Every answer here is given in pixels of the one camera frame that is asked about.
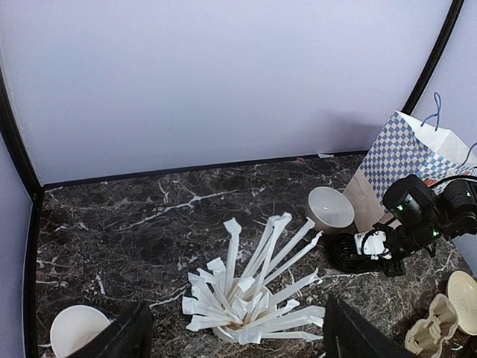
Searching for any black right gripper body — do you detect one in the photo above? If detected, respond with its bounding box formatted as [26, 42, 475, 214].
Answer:
[377, 248, 405, 277]

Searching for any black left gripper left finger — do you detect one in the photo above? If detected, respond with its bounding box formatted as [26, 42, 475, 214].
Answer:
[68, 301, 154, 358]

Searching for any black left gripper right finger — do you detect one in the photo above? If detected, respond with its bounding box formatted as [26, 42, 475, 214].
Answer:
[323, 295, 415, 358]

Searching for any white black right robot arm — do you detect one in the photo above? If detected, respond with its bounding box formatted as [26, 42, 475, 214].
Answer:
[375, 175, 476, 277]

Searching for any stack of black lids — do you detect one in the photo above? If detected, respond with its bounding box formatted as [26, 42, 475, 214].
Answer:
[328, 233, 383, 274]

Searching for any cream round plate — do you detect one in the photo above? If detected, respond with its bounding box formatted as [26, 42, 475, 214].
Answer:
[446, 271, 476, 336]

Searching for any brown cardboard cup carrier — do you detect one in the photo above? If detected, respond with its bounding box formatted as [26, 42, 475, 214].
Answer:
[405, 293, 458, 357]

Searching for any white ceramic bowl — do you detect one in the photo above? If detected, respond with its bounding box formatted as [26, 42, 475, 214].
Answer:
[306, 186, 355, 234]

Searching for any white cup holding straws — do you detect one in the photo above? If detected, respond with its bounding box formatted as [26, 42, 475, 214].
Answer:
[212, 287, 277, 345]

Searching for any bundle of wrapped straws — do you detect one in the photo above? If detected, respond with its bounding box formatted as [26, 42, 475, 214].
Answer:
[182, 213, 326, 343]

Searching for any blue checkered paper bag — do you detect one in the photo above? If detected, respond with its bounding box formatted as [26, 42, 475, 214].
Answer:
[344, 93, 476, 232]

